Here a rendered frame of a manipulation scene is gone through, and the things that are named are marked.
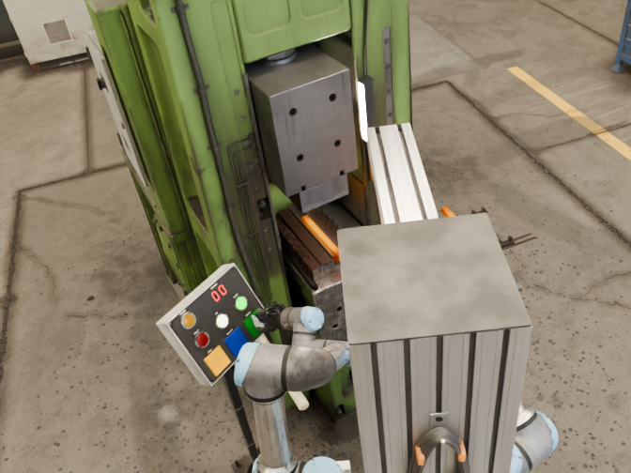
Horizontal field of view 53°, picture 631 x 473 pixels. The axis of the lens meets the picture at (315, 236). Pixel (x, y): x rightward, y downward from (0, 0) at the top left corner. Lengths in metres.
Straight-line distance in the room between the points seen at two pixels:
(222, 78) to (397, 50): 0.69
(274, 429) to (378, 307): 0.93
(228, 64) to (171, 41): 0.21
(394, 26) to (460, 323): 1.66
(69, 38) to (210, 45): 5.56
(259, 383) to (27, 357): 2.61
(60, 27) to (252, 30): 5.53
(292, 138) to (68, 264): 2.75
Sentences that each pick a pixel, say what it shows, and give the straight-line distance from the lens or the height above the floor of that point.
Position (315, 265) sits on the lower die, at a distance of 2.54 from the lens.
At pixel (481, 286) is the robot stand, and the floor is 2.03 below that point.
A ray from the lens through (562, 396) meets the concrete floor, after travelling 3.39.
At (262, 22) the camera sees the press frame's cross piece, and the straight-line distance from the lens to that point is 2.14.
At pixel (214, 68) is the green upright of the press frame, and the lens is 2.11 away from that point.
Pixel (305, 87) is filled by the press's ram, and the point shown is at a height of 1.75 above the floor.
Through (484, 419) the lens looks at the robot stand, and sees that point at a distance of 1.05.
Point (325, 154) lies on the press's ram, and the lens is 2.26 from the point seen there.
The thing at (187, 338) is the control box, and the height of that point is 1.12.
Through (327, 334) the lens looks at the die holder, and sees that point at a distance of 2.72.
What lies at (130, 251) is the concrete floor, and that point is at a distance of 4.51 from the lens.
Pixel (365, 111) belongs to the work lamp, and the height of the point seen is 1.52.
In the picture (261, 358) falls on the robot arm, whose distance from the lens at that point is 1.63.
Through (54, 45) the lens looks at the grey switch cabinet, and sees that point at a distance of 7.64.
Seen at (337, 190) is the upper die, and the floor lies 1.31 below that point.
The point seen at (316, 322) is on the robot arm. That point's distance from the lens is 2.02.
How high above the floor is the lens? 2.69
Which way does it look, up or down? 40 degrees down
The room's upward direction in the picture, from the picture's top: 9 degrees counter-clockwise
